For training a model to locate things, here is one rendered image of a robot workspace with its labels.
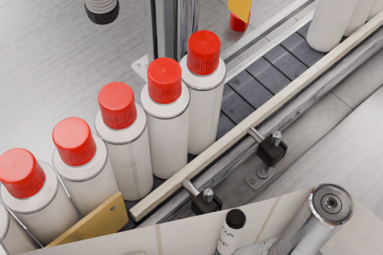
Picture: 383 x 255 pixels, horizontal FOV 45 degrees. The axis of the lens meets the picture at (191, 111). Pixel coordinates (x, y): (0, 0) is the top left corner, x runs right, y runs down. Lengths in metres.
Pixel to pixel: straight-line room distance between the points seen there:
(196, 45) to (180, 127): 0.09
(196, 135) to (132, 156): 0.12
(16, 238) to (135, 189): 0.16
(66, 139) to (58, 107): 0.33
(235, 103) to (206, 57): 0.22
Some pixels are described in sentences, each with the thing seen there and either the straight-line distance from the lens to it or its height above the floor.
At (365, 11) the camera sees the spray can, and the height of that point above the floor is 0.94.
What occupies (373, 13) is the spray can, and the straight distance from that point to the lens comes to 0.80.
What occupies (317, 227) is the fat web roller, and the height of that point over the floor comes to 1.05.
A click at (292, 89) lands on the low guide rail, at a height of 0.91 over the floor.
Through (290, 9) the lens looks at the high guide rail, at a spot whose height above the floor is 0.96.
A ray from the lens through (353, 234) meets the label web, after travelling 0.48.
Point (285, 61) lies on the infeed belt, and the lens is 0.72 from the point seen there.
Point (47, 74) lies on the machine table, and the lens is 0.78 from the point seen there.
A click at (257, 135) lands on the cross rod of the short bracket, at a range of 0.61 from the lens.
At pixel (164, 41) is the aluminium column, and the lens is 0.66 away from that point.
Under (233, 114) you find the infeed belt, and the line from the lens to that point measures 0.66.
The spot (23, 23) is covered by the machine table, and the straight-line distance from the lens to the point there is 0.86.
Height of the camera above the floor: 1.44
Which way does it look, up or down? 59 degrees down
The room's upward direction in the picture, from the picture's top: 3 degrees clockwise
